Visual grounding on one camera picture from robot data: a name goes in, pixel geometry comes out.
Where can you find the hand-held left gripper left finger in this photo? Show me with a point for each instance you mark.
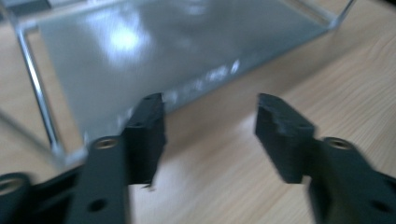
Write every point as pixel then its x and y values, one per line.
pixel 124 168

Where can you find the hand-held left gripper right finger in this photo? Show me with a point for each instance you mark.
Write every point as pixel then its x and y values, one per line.
pixel 314 158

